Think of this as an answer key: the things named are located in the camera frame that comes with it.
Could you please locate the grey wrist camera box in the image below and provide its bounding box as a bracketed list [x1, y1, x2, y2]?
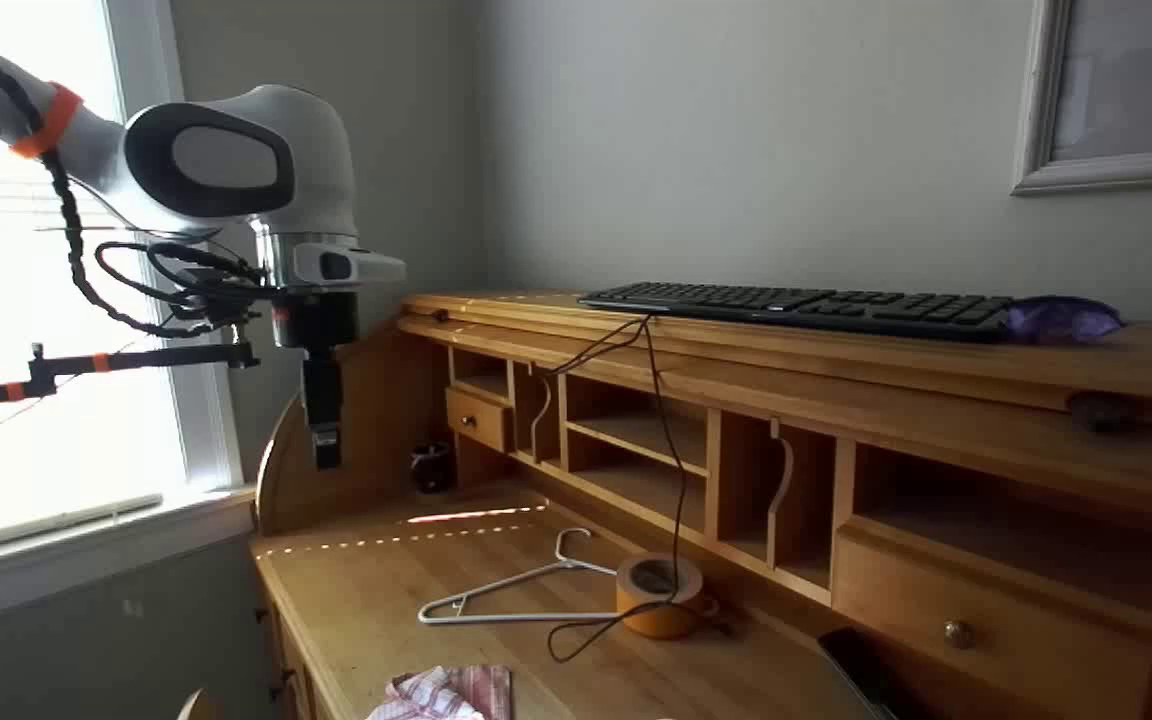
[282, 232, 408, 294]

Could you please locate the purple crumpled object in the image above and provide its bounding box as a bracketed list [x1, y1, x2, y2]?
[1001, 294, 1128, 350]

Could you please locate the grey framed wall picture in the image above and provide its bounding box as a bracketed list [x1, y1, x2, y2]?
[1007, 0, 1152, 201]

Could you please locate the thin black keyboard cable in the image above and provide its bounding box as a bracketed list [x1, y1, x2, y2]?
[542, 314, 707, 668]

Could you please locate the black rod with orange bands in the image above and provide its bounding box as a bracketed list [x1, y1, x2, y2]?
[0, 337, 263, 421]

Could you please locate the black computer keyboard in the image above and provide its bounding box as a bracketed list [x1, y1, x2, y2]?
[579, 275, 1022, 344]

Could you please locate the large wooden drawer with knob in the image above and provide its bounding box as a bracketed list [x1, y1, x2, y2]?
[833, 517, 1152, 720]

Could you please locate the red striped cloth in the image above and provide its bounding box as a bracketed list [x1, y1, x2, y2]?
[364, 662, 518, 720]

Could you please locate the wooden roll-top desk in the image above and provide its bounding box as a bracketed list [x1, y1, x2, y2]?
[250, 289, 1152, 720]

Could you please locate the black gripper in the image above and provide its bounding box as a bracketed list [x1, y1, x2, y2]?
[283, 289, 364, 474]

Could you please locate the small wooden drawer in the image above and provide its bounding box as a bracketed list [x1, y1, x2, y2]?
[446, 383, 518, 456]

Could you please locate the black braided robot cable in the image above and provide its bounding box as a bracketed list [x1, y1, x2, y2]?
[41, 151, 290, 341]

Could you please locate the orange tape roll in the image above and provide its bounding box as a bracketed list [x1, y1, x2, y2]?
[613, 551, 707, 643]

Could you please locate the white wire clothes hanger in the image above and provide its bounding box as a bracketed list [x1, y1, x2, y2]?
[413, 525, 632, 632]

